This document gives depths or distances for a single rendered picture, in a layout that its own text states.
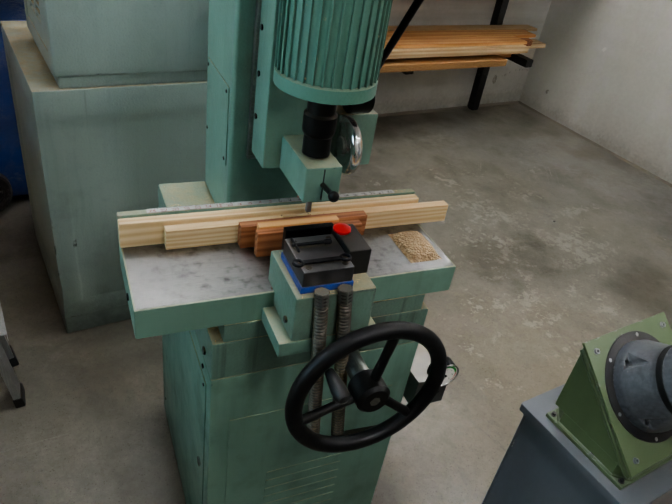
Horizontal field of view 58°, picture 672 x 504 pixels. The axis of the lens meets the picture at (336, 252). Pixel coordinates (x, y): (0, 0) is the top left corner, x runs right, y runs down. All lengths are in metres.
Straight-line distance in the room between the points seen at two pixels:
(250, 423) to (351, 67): 0.71
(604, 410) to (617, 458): 0.10
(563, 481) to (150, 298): 0.98
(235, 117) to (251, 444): 0.66
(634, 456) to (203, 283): 0.91
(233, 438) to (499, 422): 1.15
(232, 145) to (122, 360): 1.13
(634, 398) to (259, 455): 0.77
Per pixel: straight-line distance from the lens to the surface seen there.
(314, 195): 1.10
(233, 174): 1.30
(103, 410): 2.07
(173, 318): 1.03
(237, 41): 1.20
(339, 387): 0.90
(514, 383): 2.37
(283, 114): 1.16
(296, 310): 0.95
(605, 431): 1.40
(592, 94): 4.77
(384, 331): 0.93
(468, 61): 3.92
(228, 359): 1.12
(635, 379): 1.37
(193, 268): 1.09
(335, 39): 0.96
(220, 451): 1.32
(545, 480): 1.56
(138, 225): 1.12
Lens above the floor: 1.55
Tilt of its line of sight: 34 degrees down
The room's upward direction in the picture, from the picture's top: 10 degrees clockwise
